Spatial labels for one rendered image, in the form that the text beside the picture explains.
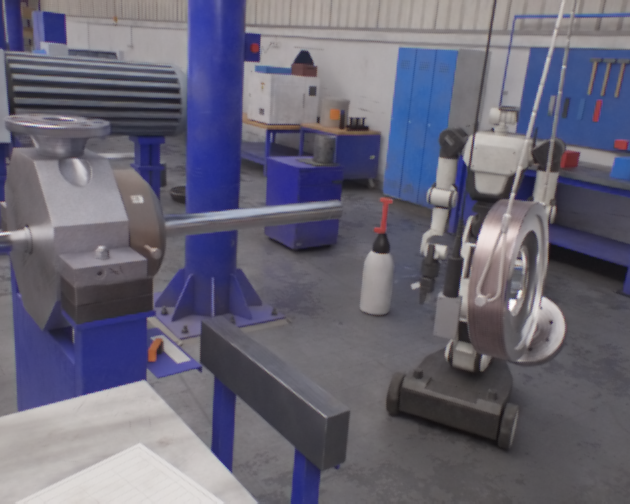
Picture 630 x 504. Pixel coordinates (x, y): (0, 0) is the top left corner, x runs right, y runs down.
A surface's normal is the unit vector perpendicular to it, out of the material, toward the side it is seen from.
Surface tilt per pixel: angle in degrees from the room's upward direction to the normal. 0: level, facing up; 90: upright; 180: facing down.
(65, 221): 45
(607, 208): 90
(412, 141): 90
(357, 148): 90
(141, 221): 66
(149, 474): 0
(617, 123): 90
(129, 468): 0
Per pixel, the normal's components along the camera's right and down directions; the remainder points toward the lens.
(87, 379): 0.61, 0.27
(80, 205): 0.48, -0.48
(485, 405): -0.24, -0.51
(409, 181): -0.81, 0.11
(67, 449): 0.08, -0.95
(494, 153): -0.42, 0.23
